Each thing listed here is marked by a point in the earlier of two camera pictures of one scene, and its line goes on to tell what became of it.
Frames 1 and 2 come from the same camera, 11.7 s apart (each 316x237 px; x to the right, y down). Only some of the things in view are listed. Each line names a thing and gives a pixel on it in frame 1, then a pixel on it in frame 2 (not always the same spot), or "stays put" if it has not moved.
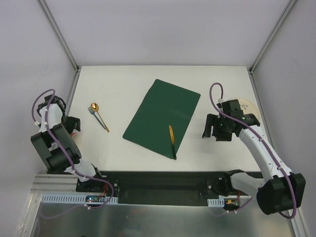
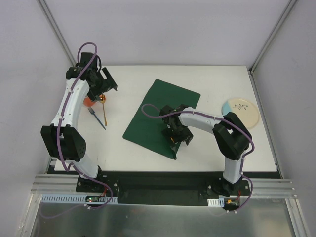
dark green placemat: [164, 104] stays put
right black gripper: [216, 127] → [179, 136]
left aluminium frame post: [59, 36] stays put
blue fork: [93, 112] stays put
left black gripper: [73, 123] → [104, 84]
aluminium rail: [55, 183] stays put
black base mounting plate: [150, 187] stays put
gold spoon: [95, 107] → [102, 98]
